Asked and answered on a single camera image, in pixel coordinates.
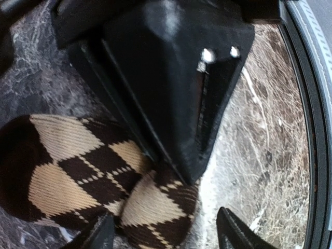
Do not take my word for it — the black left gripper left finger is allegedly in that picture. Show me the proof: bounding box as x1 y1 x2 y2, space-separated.
61 212 115 249

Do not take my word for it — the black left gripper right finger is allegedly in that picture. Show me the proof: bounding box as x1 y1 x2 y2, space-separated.
216 206 275 248

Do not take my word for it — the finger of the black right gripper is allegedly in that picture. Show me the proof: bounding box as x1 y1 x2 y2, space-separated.
64 1 255 184

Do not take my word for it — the brown argyle sock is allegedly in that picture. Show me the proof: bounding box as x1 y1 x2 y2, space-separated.
1 114 200 248

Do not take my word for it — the black front table rail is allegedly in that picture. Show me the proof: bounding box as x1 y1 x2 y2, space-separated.
279 23 332 249

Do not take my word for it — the white slotted cable duct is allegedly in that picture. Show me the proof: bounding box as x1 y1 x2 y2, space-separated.
286 1 331 103

